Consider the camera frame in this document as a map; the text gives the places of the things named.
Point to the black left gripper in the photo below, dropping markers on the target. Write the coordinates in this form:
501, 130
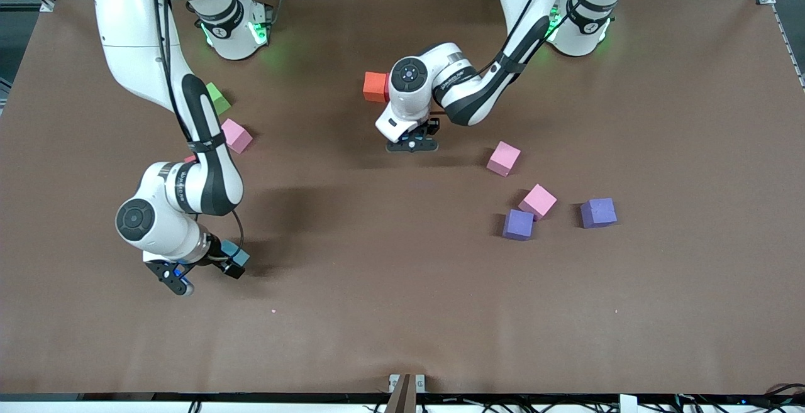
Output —
431, 127

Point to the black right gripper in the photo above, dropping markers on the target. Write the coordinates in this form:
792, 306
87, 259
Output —
218, 258

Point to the blue foam cube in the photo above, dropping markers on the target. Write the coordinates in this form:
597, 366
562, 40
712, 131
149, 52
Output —
236, 251

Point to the orange foam cube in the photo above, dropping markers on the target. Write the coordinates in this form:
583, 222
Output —
375, 87

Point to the pink foam cube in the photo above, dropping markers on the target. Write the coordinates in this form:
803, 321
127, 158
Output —
239, 136
538, 200
503, 158

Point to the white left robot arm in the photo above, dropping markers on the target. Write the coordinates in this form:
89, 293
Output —
409, 105

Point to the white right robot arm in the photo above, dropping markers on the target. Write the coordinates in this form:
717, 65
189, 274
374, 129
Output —
144, 36

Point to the purple foam cube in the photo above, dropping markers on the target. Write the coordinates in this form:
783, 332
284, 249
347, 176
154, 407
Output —
518, 224
598, 212

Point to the green foam cube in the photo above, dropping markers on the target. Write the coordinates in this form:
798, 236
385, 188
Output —
220, 99

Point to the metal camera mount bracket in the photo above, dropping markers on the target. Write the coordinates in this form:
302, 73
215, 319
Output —
407, 394

